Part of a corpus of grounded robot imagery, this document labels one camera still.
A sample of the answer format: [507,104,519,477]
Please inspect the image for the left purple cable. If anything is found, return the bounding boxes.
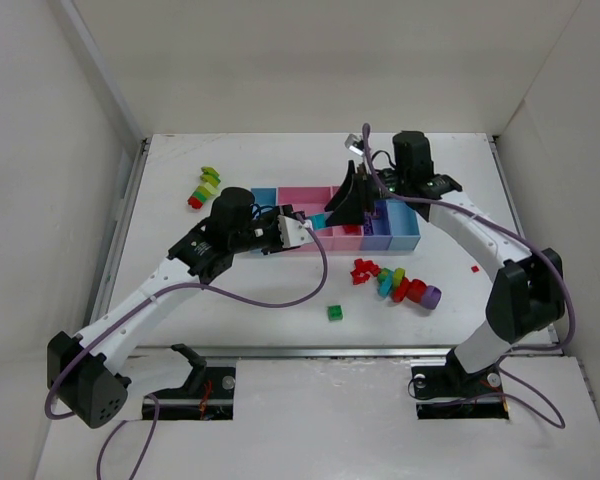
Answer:
[43,212,329,480]

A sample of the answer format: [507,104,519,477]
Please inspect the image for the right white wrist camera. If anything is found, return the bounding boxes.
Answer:
[344,134,365,156]

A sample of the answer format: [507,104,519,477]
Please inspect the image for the teal lego brick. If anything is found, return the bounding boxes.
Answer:
[307,212,331,231]

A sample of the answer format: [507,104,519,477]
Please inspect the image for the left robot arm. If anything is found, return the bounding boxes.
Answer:
[44,187,314,429]

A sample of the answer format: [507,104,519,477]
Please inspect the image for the red lego plate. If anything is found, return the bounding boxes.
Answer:
[343,225,361,235]

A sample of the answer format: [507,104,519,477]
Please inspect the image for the multicolour lego chain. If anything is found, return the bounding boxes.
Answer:
[375,267,442,312]

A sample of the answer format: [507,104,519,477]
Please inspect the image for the large pink bin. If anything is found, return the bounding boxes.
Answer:
[276,186,335,252]

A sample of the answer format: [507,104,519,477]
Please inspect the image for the purple blue bin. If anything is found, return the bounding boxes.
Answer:
[360,200,392,252]

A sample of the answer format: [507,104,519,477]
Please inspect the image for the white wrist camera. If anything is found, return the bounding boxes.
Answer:
[278,215,314,250]
[344,134,365,156]

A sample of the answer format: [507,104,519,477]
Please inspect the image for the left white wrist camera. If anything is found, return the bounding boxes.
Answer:
[278,215,314,250]

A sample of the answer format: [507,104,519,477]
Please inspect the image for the green yellow red lego stack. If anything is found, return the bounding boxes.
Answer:
[187,166,221,210]

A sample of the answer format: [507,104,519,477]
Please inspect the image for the left light blue bin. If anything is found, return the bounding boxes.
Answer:
[251,187,278,207]

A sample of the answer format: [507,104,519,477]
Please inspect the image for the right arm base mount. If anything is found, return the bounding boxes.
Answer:
[408,365,509,420]

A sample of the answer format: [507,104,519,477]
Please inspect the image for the small green lego brick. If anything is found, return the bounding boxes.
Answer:
[327,305,344,322]

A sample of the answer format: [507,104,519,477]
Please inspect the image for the aluminium rail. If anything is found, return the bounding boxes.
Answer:
[87,344,564,362]

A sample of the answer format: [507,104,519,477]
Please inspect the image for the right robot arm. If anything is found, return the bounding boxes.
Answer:
[325,125,569,397]

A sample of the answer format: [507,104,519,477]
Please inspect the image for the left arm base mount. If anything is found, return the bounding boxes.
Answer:
[140,344,237,421]

